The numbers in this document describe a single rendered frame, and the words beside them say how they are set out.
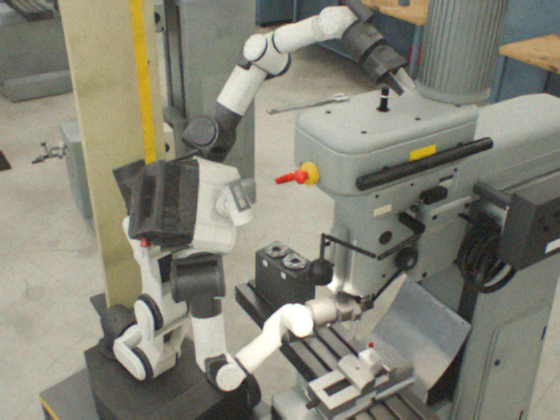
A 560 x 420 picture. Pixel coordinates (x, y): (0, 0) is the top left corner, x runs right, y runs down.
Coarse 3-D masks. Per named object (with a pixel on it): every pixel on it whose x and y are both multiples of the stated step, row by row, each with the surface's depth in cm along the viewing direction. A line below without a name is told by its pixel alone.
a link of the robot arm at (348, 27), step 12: (348, 0) 162; (360, 0) 162; (324, 12) 161; (336, 12) 159; (348, 12) 163; (360, 12) 160; (324, 24) 162; (336, 24) 160; (348, 24) 162; (360, 24) 161; (336, 36) 164; (348, 36) 161; (348, 48) 163
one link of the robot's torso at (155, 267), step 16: (128, 224) 209; (144, 256) 211; (160, 256) 214; (176, 256) 220; (144, 272) 222; (160, 272) 222; (144, 288) 227; (160, 288) 218; (160, 304) 222; (176, 304) 227; (160, 320) 224
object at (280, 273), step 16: (256, 256) 245; (272, 256) 240; (288, 256) 240; (256, 272) 249; (272, 272) 240; (288, 272) 234; (304, 272) 234; (256, 288) 253; (272, 288) 244; (288, 288) 236; (304, 288) 238; (288, 304) 240; (304, 304) 243
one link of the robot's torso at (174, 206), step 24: (144, 168) 181; (168, 168) 174; (192, 168) 178; (216, 168) 183; (144, 192) 178; (168, 192) 173; (192, 192) 177; (216, 192) 182; (144, 216) 175; (168, 216) 173; (192, 216) 177; (216, 216) 181; (144, 240) 186; (168, 240) 186; (192, 240) 176; (216, 240) 180
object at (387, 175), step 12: (468, 144) 169; (480, 144) 170; (492, 144) 172; (432, 156) 163; (444, 156) 164; (456, 156) 166; (384, 168) 158; (396, 168) 157; (408, 168) 158; (420, 168) 160; (432, 168) 163; (360, 180) 152; (372, 180) 153; (384, 180) 155; (396, 180) 158
